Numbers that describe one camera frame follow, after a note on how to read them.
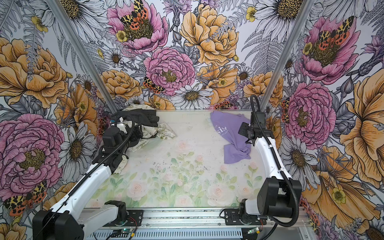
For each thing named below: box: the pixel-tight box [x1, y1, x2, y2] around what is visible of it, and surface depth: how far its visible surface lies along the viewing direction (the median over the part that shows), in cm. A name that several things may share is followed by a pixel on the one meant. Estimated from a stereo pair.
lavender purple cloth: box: [210, 111, 252, 164], surface depth 101 cm
